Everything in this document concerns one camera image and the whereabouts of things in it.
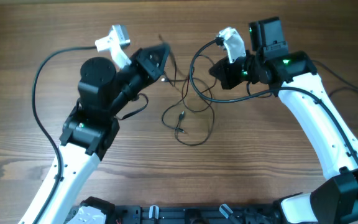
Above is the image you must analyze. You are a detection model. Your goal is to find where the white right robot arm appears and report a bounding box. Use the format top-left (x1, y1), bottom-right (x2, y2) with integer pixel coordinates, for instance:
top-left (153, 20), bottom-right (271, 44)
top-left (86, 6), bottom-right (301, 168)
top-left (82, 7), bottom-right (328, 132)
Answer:
top-left (209, 17), bottom-right (358, 223)

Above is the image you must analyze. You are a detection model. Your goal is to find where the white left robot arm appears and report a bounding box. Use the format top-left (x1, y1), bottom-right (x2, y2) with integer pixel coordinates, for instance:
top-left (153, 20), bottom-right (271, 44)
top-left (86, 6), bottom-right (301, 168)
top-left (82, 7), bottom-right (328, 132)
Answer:
top-left (20, 43), bottom-right (170, 223)

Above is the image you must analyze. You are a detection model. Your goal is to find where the black right camera cable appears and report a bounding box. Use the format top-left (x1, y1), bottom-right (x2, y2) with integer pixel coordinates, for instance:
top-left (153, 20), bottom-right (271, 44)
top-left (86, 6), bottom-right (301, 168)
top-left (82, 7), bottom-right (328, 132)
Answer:
top-left (188, 39), bottom-right (358, 215)

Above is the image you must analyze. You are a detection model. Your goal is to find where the black camera cable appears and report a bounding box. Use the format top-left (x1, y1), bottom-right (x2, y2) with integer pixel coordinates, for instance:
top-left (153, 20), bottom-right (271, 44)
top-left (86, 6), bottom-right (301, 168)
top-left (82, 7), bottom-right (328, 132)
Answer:
top-left (31, 46), bottom-right (98, 224)
top-left (188, 39), bottom-right (358, 215)

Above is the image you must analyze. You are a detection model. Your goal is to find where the black left camera cable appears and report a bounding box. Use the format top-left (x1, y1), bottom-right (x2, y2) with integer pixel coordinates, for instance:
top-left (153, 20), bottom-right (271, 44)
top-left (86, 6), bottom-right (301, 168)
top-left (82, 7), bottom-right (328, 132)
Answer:
top-left (31, 46), bottom-right (98, 224)

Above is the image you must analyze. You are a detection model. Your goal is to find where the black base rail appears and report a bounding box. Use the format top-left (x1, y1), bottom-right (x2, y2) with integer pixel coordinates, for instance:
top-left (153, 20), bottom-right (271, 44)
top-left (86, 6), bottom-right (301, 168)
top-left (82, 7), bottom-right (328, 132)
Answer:
top-left (67, 195), bottom-right (313, 224)

